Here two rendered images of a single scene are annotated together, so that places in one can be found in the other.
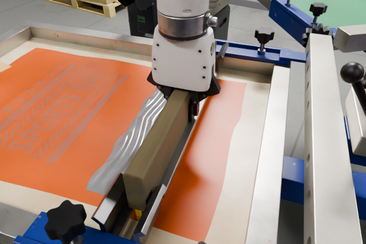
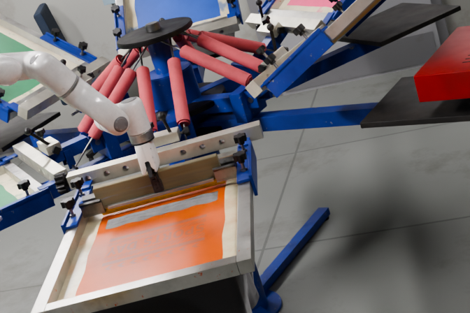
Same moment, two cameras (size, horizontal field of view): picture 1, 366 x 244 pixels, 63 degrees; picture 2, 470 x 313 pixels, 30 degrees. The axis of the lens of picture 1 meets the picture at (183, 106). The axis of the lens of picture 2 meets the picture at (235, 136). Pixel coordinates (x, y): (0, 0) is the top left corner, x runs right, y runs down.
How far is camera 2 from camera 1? 2.73 m
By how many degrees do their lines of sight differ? 87
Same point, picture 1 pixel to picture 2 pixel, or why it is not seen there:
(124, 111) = (154, 220)
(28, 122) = (179, 238)
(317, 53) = (95, 168)
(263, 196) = not seen: hidden behind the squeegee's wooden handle
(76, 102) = (151, 237)
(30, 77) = (127, 269)
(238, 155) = not seen: hidden behind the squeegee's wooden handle
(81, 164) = (203, 208)
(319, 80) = (127, 158)
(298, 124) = not seen: outside the picture
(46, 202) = (229, 202)
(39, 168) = (211, 215)
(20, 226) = (245, 185)
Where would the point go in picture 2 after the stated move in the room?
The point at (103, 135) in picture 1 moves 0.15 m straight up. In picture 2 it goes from (179, 214) to (164, 170)
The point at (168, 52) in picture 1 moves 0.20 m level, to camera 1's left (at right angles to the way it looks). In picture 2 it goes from (152, 149) to (166, 166)
